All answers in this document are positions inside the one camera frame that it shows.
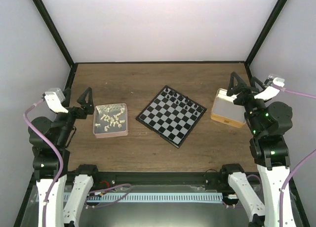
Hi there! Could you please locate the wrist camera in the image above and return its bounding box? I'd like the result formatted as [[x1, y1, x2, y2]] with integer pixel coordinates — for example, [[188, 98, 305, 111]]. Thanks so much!
[[44, 88, 69, 114], [254, 74, 285, 102]]

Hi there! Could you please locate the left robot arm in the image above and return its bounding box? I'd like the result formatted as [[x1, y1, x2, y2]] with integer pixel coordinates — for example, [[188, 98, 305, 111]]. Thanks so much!
[[23, 87, 101, 227]]

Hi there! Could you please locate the black aluminium mounting rail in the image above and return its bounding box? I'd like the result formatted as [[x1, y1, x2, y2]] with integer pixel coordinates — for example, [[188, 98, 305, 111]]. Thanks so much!
[[93, 172, 228, 189]]

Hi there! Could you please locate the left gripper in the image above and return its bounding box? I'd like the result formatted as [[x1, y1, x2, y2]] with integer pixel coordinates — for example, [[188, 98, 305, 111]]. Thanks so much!
[[56, 87, 96, 148]]

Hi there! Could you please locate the black chess pieces row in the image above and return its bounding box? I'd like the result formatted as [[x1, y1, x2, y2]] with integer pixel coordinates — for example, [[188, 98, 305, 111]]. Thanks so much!
[[160, 87, 206, 117]]

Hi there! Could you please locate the black and white chessboard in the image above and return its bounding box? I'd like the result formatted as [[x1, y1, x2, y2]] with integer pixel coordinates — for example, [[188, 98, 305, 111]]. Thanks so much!
[[136, 85, 204, 148]]

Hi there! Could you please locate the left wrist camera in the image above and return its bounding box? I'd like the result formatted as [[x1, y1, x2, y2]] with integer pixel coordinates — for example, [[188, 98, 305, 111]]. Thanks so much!
[[44, 88, 69, 114]]

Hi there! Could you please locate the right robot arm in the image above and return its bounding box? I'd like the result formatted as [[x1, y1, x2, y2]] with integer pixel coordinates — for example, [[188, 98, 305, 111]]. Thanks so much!
[[219, 72, 296, 227]]

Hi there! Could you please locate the light blue slotted cable duct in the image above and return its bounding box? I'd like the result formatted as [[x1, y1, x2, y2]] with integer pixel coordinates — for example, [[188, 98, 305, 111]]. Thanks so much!
[[87, 192, 223, 204]]

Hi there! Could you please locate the pink tin box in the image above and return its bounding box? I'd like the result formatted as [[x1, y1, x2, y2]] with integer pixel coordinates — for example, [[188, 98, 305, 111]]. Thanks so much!
[[93, 103, 128, 139]]

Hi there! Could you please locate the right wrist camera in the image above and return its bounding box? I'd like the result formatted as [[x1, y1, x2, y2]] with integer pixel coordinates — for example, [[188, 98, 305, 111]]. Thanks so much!
[[254, 74, 285, 102]]

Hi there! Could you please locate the black enclosure frame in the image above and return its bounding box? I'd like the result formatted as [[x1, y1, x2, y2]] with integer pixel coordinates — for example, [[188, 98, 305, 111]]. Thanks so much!
[[14, 0, 310, 227]]

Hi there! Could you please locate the gold tin box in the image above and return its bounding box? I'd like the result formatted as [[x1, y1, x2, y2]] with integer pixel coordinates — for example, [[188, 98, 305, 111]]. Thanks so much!
[[210, 88, 246, 128]]

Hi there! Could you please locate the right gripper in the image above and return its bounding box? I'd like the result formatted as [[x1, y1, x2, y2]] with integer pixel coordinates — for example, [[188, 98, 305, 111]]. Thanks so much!
[[227, 72, 266, 136]]

